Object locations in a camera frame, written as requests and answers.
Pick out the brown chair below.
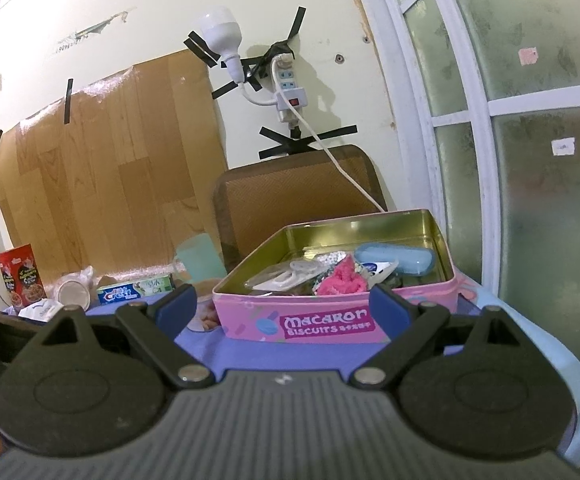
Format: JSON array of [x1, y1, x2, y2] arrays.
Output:
[[213, 144, 388, 273]]

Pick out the blue glasses case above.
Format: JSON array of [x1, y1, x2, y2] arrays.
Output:
[[355, 242, 437, 276]]

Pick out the clear-wrapped white pack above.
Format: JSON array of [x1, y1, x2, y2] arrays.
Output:
[[247, 259, 327, 293]]

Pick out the toothpaste box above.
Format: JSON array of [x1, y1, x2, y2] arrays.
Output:
[[96, 274, 177, 307]]

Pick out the white framed frosted window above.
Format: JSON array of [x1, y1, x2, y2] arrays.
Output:
[[349, 0, 580, 341]]

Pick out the white light bulb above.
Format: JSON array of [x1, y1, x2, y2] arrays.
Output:
[[192, 5, 278, 107]]

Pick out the plastic-wrapped paper cups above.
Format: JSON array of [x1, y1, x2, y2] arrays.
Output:
[[52, 266, 96, 311]]

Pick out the nut can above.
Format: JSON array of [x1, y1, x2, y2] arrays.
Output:
[[189, 305, 223, 333]]

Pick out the wooden wall panel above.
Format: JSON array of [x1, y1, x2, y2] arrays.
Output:
[[0, 50, 231, 286]]

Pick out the pink biscuit tin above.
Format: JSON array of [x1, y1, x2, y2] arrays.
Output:
[[212, 208, 455, 346]]

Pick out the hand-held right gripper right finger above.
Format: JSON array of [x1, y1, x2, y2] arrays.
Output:
[[351, 284, 533, 388]]

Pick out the silver patterned packet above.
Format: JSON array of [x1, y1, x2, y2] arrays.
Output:
[[317, 251, 353, 267]]

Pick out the black tape cross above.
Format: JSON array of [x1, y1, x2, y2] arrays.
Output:
[[259, 125, 358, 159]]

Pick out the green plastic mug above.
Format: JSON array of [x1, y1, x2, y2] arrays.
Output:
[[175, 233, 228, 283]]

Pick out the white tissue pack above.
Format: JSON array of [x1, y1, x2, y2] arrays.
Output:
[[17, 299, 63, 322]]

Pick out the red cereal box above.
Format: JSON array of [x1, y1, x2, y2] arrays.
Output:
[[0, 243, 47, 311]]

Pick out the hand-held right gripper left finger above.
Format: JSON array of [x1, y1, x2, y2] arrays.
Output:
[[25, 284, 214, 388]]

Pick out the white power cable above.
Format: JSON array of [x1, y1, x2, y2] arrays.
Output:
[[290, 110, 388, 213]]

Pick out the white power strip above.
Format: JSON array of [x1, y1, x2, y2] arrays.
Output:
[[270, 54, 307, 123]]

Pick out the blue printed tablecloth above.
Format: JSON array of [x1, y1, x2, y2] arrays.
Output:
[[170, 270, 580, 466]]

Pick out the white plastic bag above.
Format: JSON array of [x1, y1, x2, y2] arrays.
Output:
[[360, 259, 401, 281]]

